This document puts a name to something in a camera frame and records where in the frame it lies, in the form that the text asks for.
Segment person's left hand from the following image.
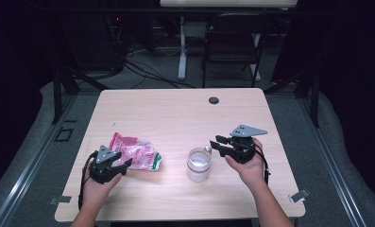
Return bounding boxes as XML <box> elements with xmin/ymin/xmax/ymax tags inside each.
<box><xmin>80</xmin><ymin>164</ymin><xmax>124</xmax><ymax>208</ymax></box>

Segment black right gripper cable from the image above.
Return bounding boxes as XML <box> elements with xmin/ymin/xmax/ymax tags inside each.
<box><xmin>254</xmin><ymin>148</ymin><xmax>271</xmax><ymax>185</ymax></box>

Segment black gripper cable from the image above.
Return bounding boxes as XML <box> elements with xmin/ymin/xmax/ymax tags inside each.
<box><xmin>77</xmin><ymin>150</ymin><xmax>99</xmax><ymax>212</ymax></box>
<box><xmin>254</xmin><ymin>148</ymin><xmax>271</xmax><ymax>185</ymax></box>

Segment pale grey box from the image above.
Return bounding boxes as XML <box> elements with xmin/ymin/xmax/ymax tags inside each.
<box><xmin>184</xmin><ymin>21</ymin><xmax>208</xmax><ymax>40</ymax></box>

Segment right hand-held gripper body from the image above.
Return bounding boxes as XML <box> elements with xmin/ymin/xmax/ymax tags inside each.
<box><xmin>227</xmin><ymin>123</ymin><xmax>268</xmax><ymax>165</ymax></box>

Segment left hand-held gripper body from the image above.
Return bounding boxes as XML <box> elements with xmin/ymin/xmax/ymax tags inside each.
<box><xmin>89</xmin><ymin>145</ymin><xmax>123</xmax><ymax>184</ymax></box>

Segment white desk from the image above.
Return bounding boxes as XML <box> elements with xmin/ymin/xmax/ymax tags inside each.
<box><xmin>160</xmin><ymin>0</ymin><xmax>298</xmax><ymax>81</ymax></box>

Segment black curtain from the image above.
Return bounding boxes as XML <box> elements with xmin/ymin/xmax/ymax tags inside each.
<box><xmin>0</xmin><ymin>0</ymin><xmax>54</xmax><ymax>197</ymax></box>
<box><xmin>269</xmin><ymin>0</ymin><xmax>375</xmax><ymax>202</ymax></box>

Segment grey tape strip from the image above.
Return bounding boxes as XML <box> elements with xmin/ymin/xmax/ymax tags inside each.
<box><xmin>288</xmin><ymin>188</ymin><xmax>311</xmax><ymax>203</ymax></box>
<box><xmin>48</xmin><ymin>195</ymin><xmax>73</xmax><ymax>206</ymax></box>

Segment black floor cables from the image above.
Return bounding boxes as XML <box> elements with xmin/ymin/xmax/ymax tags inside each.
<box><xmin>125</xmin><ymin>60</ymin><xmax>196</xmax><ymax>90</ymax></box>

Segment black metal stand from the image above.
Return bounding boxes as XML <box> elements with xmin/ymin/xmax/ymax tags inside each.
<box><xmin>264</xmin><ymin>67</ymin><xmax>321</xmax><ymax>129</ymax></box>
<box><xmin>51</xmin><ymin>67</ymin><xmax>111</xmax><ymax>125</ymax></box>

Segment black folding chair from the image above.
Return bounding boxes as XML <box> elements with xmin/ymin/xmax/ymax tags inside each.
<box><xmin>202</xmin><ymin>12</ymin><xmax>273</xmax><ymax>89</ymax></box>

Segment metal floor rail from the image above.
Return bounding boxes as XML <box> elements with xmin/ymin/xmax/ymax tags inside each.
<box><xmin>297</xmin><ymin>94</ymin><xmax>367</xmax><ymax>227</ymax></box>
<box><xmin>0</xmin><ymin>94</ymin><xmax>79</xmax><ymax>227</ymax></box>

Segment pink and white plastic bag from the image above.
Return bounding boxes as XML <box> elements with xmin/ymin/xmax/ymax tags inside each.
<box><xmin>109</xmin><ymin>131</ymin><xmax>163</xmax><ymax>172</ymax></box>

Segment black tape square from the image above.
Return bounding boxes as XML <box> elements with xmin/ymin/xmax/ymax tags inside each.
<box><xmin>54</xmin><ymin>127</ymin><xmax>75</xmax><ymax>143</ymax></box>

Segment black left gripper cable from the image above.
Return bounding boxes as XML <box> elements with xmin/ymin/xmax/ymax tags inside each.
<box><xmin>77</xmin><ymin>150</ymin><xmax>99</xmax><ymax>212</ymax></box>

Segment glass jar with white powder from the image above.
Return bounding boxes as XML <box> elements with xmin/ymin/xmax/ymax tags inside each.
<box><xmin>186</xmin><ymin>145</ymin><xmax>213</xmax><ymax>183</ymax></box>

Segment dark equipment cabinet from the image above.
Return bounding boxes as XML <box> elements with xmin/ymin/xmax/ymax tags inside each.
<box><xmin>59</xmin><ymin>12</ymin><xmax>125</xmax><ymax>72</ymax></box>

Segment person's right hand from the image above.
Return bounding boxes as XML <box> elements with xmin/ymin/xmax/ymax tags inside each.
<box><xmin>224</xmin><ymin>136</ymin><xmax>266</xmax><ymax>190</ymax></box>

